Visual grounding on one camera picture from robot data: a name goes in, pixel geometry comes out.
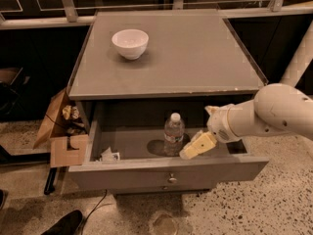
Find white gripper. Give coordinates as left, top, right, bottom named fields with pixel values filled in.
left=179, top=104, right=240, bottom=160

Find clear plastic water bottle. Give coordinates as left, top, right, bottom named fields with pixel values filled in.
left=164, top=113, right=185, bottom=157

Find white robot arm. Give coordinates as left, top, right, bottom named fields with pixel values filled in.
left=180, top=23, right=313, bottom=160

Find round metal drawer knob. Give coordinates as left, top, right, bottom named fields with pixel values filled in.
left=167, top=173, right=177, bottom=184

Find open grey top drawer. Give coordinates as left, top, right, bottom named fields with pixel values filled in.
left=67, top=99, right=270, bottom=192

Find grey wooden nightstand cabinet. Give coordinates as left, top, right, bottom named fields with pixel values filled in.
left=67, top=9, right=269, bottom=196

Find crumpled white paper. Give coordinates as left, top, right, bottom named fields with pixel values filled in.
left=99, top=148, right=120, bottom=162

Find white ceramic bowl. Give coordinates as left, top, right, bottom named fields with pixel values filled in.
left=112, top=29, right=149, bottom=60

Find brown cardboard box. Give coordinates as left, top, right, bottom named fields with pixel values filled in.
left=33, top=89, right=88, bottom=167

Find black metal stand leg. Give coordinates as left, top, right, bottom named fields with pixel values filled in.
left=44, top=167, right=57, bottom=195

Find black shoe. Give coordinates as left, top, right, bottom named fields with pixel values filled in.
left=41, top=210, right=83, bottom=235

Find metal window railing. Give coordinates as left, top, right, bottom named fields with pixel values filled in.
left=0, top=0, right=313, bottom=30

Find black cable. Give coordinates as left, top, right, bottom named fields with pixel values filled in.
left=77, top=189, right=109, bottom=235

